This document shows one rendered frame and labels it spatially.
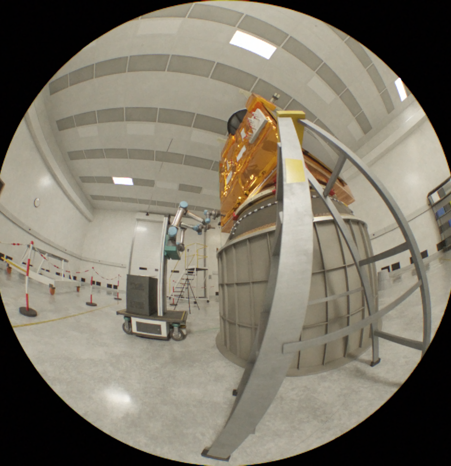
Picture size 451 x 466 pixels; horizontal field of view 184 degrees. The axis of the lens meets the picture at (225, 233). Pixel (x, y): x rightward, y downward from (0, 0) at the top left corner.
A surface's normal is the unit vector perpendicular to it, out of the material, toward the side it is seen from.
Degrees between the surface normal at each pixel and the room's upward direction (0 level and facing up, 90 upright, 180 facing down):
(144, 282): 90
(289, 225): 87
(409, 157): 90
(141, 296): 90
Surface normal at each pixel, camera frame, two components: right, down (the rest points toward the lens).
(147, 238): 0.37, -0.35
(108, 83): 0.04, 0.93
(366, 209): -0.93, -0.11
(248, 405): -0.25, -0.40
